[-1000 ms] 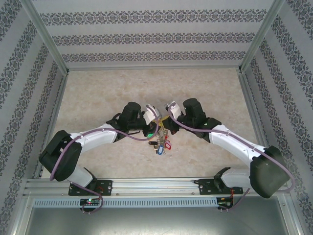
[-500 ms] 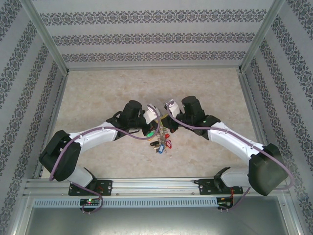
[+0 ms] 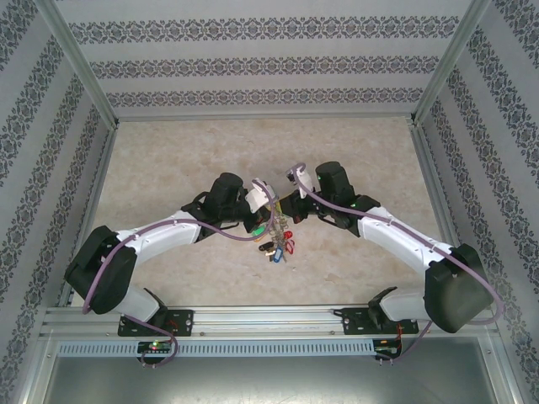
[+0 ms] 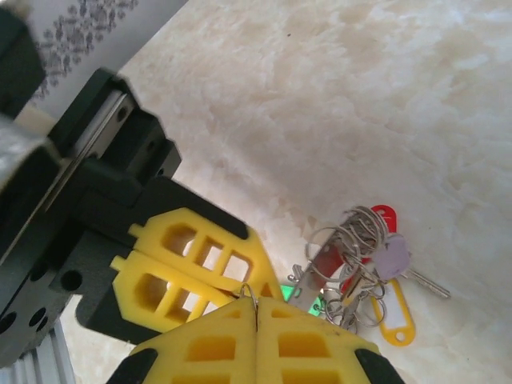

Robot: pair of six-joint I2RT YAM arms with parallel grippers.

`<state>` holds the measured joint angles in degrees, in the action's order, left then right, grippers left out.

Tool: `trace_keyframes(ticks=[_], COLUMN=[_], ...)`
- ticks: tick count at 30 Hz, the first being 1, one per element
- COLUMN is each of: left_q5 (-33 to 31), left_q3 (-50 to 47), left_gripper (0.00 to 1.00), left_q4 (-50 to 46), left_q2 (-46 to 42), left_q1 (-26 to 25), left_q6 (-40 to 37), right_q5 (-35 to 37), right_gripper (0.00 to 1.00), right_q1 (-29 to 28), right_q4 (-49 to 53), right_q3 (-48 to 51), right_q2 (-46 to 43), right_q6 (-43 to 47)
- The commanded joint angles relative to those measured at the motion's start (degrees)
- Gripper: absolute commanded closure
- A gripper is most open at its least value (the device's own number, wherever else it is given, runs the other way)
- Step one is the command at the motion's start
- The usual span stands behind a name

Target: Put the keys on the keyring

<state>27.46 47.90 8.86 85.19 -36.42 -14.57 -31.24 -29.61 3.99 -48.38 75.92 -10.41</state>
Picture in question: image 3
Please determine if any silver perforated keyring disc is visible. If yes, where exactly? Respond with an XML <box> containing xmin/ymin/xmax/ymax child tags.
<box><xmin>268</xmin><ymin>195</ymin><xmax>291</xmax><ymax>264</ymax></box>

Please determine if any circuit board with green light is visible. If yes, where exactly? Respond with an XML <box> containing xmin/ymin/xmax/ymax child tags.
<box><xmin>137</xmin><ymin>340</ymin><xmax>174</xmax><ymax>354</ymax></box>

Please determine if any grey sheet metal panel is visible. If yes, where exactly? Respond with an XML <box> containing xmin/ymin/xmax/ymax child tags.
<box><xmin>41</xmin><ymin>356</ymin><xmax>504</xmax><ymax>404</ymax></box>

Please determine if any small circuit board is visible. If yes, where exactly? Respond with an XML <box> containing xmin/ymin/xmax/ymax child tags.
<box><xmin>373</xmin><ymin>343</ymin><xmax>404</xmax><ymax>359</ymax></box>

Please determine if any aluminium back rail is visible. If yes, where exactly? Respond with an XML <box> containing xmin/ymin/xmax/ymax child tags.
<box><xmin>115</xmin><ymin>112</ymin><xmax>418</xmax><ymax>125</ymax></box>

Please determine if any aluminium side rail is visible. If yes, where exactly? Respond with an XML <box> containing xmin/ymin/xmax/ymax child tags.
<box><xmin>57</xmin><ymin>121</ymin><xmax>122</xmax><ymax>311</ymax></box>
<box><xmin>410</xmin><ymin>120</ymin><xmax>469</xmax><ymax>306</ymax></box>

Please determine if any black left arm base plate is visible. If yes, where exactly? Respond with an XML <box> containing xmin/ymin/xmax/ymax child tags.
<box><xmin>116</xmin><ymin>308</ymin><xmax>195</xmax><ymax>338</ymax></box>

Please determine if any grey slotted cable duct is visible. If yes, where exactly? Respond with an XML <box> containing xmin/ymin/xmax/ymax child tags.
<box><xmin>56</xmin><ymin>339</ymin><xmax>376</xmax><ymax>359</ymax></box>

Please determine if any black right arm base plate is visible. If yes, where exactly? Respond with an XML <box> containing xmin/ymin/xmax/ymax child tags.
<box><xmin>340</xmin><ymin>308</ymin><xmax>420</xmax><ymax>337</ymax></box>

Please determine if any aluminium frame post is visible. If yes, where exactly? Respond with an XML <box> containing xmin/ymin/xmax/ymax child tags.
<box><xmin>410</xmin><ymin>0</ymin><xmax>494</xmax><ymax>127</ymax></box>
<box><xmin>33</xmin><ymin>0</ymin><xmax>121</xmax><ymax>129</ymax></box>

